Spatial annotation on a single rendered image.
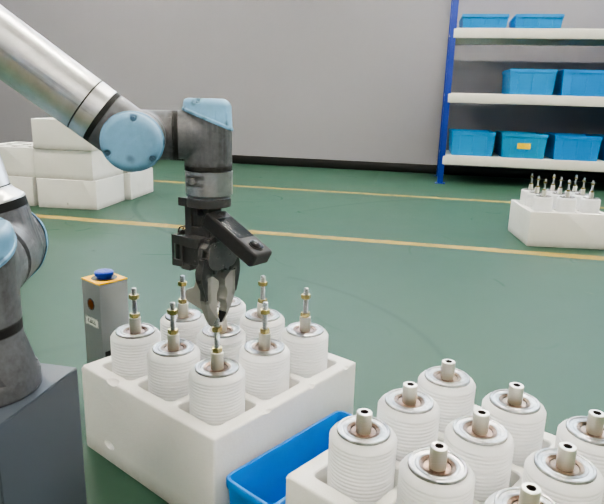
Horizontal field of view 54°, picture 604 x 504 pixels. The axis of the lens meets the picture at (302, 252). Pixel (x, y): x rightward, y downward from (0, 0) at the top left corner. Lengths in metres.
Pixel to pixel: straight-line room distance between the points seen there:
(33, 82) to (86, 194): 3.08
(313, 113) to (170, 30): 1.76
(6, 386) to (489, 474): 0.66
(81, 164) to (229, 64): 3.04
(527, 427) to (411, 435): 0.17
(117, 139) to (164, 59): 6.05
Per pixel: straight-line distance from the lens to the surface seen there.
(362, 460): 0.84
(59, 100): 0.80
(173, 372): 1.09
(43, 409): 0.92
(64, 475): 1.01
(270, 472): 1.08
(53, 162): 3.96
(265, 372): 1.09
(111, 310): 1.34
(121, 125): 0.77
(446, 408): 1.03
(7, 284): 0.86
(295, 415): 1.12
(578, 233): 3.32
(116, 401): 1.19
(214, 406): 1.02
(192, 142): 0.92
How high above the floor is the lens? 0.70
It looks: 15 degrees down
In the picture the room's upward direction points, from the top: 2 degrees clockwise
